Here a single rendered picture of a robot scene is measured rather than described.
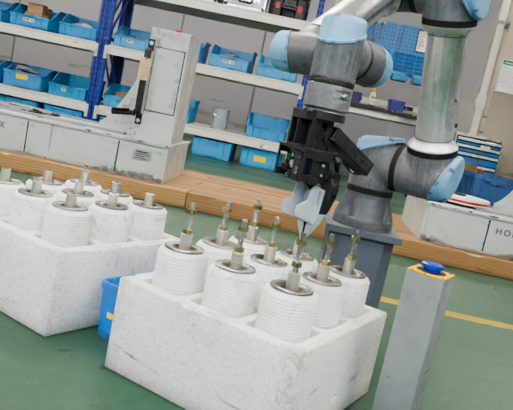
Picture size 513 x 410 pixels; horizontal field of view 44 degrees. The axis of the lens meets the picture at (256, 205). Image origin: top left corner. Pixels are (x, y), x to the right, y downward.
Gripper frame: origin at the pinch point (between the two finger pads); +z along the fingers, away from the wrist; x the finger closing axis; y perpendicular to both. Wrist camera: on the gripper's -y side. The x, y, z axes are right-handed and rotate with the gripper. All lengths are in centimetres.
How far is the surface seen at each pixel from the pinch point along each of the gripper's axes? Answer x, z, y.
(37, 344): -36, 35, 30
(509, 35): -354, -145, -529
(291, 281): 1.5, 8.6, 2.3
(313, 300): 5.2, 10.7, 0.1
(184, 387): -7.4, 31.4, 13.4
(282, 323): 4.3, 14.9, 4.6
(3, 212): -67, 17, 32
